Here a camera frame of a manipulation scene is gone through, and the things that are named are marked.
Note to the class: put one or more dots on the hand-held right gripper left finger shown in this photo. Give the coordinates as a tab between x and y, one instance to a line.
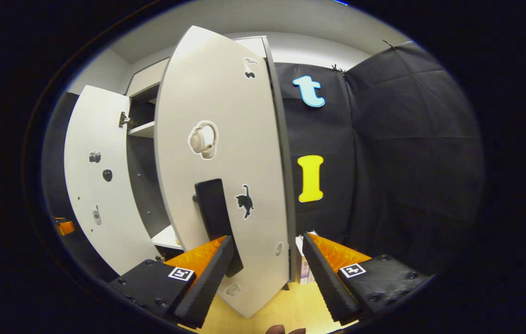
209	278

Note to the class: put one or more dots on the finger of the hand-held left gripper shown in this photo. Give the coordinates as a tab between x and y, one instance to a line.
66	228

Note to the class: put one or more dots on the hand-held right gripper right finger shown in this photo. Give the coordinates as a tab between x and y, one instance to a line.
323	278

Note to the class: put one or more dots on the white shoe cabinet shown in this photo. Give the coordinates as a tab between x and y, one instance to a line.
144	176

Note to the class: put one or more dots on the white cabinet door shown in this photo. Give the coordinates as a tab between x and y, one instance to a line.
100	125
230	102

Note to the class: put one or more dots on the small metal door hinge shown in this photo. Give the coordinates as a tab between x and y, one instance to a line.
160	258
124	119

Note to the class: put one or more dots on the small white box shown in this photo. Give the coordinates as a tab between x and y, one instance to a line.
304	266

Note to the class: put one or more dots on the small dark clip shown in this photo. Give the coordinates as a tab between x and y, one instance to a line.
388	44
337	69

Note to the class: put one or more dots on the ceiling light strip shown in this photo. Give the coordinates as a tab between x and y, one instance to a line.
340	2

